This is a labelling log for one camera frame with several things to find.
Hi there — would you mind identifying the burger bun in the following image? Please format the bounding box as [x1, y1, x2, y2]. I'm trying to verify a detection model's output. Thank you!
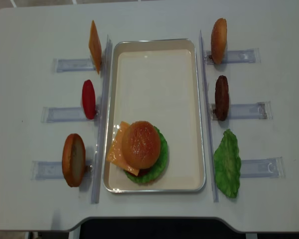
[122, 121, 161, 169]

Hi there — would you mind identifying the flat yellow cheese slice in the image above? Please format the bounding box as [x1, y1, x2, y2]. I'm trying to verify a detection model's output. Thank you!
[106, 121, 140, 176]

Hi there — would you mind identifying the green lettuce leaf in burger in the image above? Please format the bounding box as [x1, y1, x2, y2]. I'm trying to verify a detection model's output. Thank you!
[124, 126, 168, 184]

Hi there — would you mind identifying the standing red tomato slice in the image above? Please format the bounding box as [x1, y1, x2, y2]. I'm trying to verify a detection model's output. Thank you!
[82, 80, 96, 120]

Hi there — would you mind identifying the standing brown meat patty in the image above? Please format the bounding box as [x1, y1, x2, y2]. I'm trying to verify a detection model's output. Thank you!
[215, 75, 229, 121]

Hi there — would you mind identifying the standing green lettuce leaf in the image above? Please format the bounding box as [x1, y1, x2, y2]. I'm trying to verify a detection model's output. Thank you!
[213, 129, 241, 199]

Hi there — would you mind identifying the standing yellow cheese slice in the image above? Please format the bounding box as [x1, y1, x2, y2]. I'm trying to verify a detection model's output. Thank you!
[88, 21, 102, 74]

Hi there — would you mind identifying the clear holder for tomato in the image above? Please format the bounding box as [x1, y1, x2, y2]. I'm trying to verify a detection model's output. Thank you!
[41, 107, 91, 123]

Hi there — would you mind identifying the clear holder for cheese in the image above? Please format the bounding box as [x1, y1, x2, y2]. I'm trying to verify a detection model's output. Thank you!
[53, 58, 96, 73]

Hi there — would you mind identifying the clear holder for lettuce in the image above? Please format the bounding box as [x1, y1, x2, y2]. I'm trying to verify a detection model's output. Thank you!
[240, 157, 285, 178]

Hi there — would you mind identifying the white rectangular metal tray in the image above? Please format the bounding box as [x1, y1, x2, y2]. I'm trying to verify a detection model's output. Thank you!
[104, 39, 206, 193]

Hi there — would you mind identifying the standing bun cut side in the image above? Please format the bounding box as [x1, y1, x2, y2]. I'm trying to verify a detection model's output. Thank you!
[62, 133, 86, 187]

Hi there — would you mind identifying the clear holder for patty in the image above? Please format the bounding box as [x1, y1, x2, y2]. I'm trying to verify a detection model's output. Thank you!
[210, 101, 273, 120]

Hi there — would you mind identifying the clear holder for cut bun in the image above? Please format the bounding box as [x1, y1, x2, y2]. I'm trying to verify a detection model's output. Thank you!
[30, 160, 93, 181]

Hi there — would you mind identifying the clear holder for buns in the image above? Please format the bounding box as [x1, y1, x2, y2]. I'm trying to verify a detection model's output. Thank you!
[203, 48, 261, 65]

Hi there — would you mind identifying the right long clear acrylic rail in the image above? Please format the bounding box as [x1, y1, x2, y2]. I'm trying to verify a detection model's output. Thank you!
[199, 30, 219, 203]

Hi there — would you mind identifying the long clear acrylic rail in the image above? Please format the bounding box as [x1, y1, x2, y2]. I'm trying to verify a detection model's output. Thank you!
[91, 35, 113, 204]
[199, 30, 219, 203]

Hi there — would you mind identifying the left long clear acrylic rail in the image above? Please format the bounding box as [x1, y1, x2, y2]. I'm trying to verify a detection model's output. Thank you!
[91, 35, 113, 204]

